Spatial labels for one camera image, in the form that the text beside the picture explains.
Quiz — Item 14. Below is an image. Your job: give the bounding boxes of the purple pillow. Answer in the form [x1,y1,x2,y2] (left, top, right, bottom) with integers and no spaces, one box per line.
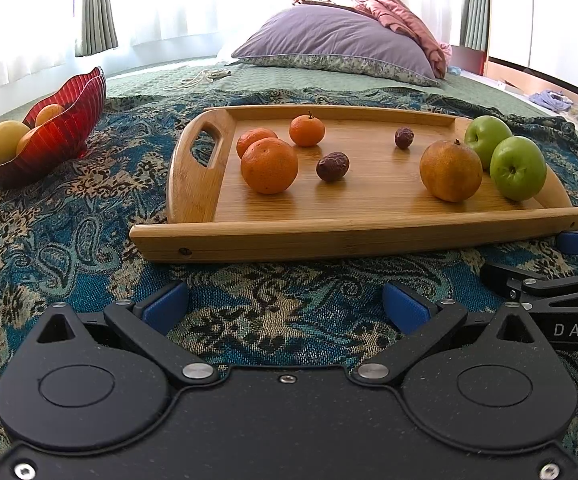
[231,6,442,87]

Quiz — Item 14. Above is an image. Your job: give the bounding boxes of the white sheer curtain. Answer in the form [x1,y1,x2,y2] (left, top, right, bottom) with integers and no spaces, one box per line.
[0,0,470,96]

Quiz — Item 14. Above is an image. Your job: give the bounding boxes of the large dull orange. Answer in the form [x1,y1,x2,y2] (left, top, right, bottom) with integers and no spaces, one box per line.
[420,139,484,204]

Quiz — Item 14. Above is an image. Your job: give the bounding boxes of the grey-green curtain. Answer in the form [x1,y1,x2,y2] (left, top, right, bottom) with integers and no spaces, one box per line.
[74,0,120,58]
[459,0,491,52]

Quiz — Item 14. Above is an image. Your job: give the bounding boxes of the green apple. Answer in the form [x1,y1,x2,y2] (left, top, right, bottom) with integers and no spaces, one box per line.
[490,136,548,201]
[464,115,514,171]

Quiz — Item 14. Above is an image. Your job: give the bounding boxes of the small orange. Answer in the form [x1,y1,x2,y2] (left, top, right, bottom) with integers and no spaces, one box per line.
[16,126,46,156]
[35,104,66,128]

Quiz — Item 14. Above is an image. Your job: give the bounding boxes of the purple cloth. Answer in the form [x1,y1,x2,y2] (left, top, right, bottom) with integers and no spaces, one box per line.
[529,89,576,112]

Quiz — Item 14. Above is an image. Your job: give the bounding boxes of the orange tangerine with stem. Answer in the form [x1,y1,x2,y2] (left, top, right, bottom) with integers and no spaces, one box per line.
[289,111,326,148]

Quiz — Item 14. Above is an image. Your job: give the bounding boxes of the white cable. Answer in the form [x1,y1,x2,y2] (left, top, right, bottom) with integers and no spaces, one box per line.
[176,67,234,89]

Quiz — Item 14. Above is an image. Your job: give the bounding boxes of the wooden tray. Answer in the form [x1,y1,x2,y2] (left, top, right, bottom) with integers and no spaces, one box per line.
[129,104,578,264]

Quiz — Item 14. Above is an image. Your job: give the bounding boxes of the dark red bed frame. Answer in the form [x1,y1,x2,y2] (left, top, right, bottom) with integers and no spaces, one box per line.
[449,44,488,77]

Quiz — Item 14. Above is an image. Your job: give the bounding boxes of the white wardrobe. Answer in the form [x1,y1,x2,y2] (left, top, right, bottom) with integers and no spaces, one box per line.
[485,0,578,107]

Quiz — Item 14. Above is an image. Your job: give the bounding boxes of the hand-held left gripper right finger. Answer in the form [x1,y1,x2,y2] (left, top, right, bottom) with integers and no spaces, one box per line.
[351,281,546,387]

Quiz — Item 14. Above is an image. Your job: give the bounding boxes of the green bedspread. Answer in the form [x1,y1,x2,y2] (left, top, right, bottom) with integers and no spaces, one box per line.
[0,54,578,153]

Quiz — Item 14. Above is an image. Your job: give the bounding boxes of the red glass bowl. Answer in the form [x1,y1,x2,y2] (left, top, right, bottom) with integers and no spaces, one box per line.
[0,66,108,189]

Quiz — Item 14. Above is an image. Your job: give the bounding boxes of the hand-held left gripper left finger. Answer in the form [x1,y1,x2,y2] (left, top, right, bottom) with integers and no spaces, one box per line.
[34,281,220,387]

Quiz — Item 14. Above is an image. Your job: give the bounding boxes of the yellow fruit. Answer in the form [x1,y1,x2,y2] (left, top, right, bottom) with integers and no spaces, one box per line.
[0,120,31,171]

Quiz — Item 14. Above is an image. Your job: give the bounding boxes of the blue paisley blanket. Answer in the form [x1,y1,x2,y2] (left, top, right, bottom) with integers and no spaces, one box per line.
[0,87,578,466]

